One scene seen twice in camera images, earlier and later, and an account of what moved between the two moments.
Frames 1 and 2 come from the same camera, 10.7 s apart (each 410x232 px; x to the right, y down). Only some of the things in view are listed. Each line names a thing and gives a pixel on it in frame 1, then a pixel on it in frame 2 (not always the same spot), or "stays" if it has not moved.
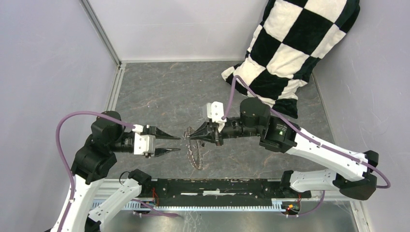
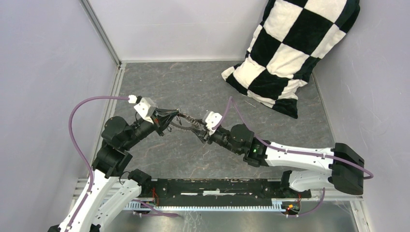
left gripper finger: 161,135 -> 160,111
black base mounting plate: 217,192 stays
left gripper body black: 125,140 -> 157,120
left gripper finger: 161,151 -> 168,122
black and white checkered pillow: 291,38 stays
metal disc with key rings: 194,150 -> 190,119
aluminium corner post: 98,30 stays
